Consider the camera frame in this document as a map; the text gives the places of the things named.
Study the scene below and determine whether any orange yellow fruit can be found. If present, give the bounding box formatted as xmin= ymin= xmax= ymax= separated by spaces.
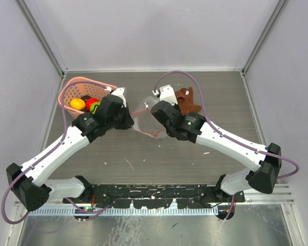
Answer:
xmin=70 ymin=98 xmax=86 ymax=111

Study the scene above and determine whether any pink plastic basket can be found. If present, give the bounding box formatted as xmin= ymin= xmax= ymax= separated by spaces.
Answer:
xmin=57 ymin=76 xmax=117 ymax=118

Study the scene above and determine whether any brown cloth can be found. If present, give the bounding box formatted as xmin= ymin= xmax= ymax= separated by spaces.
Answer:
xmin=175 ymin=87 xmax=202 ymax=115

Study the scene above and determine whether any red tomato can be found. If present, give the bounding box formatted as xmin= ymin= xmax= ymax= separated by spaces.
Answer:
xmin=85 ymin=97 xmax=99 ymax=111

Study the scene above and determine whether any aluminium frame rail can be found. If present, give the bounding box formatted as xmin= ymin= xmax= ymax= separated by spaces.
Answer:
xmin=243 ymin=183 xmax=294 ymax=204

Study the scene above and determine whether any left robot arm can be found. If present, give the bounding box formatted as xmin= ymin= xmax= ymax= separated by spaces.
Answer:
xmin=6 ymin=92 xmax=133 ymax=212

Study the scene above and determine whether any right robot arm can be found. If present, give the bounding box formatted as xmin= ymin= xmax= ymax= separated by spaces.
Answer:
xmin=150 ymin=101 xmax=282 ymax=202

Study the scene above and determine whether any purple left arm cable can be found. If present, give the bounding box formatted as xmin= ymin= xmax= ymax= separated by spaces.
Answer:
xmin=0 ymin=81 xmax=112 ymax=225

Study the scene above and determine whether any clear zip top bag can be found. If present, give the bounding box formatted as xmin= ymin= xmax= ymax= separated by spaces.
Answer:
xmin=131 ymin=96 xmax=167 ymax=139

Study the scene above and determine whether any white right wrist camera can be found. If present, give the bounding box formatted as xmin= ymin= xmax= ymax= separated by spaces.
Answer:
xmin=152 ymin=85 xmax=178 ymax=106

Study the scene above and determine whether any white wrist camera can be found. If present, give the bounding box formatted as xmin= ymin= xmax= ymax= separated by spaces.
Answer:
xmin=111 ymin=87 xmax=126 ymax=104
xmin=152 ymin=85 xmax=178 ymax=106

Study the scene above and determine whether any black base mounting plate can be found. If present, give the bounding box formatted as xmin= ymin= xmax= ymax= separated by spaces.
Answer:
xmin=71 ymin=184 xmax=232 ymax=209

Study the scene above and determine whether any light green apple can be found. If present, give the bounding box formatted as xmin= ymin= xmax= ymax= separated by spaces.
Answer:
xmin=89 ymin=101 xmax=101 ymax=114

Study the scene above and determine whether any white slotted cable duct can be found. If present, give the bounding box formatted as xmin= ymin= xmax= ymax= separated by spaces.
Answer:
xmin=29 ymin=206 xmax=218 ymax=216

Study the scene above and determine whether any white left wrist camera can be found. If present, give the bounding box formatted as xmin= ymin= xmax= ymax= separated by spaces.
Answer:
xmin=111 ymin=87 xmax=126 ymax=104

